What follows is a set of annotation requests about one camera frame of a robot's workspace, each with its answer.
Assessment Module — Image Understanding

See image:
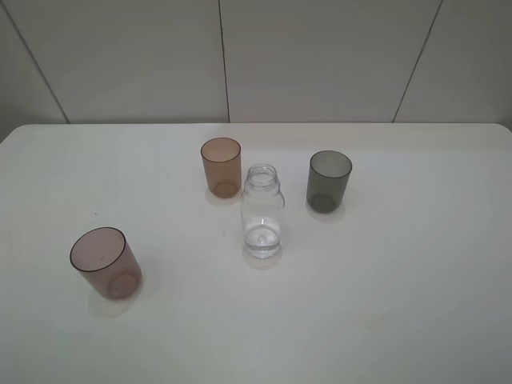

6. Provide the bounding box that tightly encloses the pink translucent plastic cup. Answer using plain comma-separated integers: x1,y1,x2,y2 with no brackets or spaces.
70,226,142,300

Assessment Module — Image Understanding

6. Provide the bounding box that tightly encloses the grey translucent plastic cup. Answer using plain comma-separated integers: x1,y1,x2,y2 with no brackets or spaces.
306,150,353,214

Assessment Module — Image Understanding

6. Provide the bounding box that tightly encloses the clear plastic water bottle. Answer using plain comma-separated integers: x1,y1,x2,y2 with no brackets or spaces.
240,164,285,259

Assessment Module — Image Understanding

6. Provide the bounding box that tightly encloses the orange translucent plastic cup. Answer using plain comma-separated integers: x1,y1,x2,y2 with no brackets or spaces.
200,138,242,198

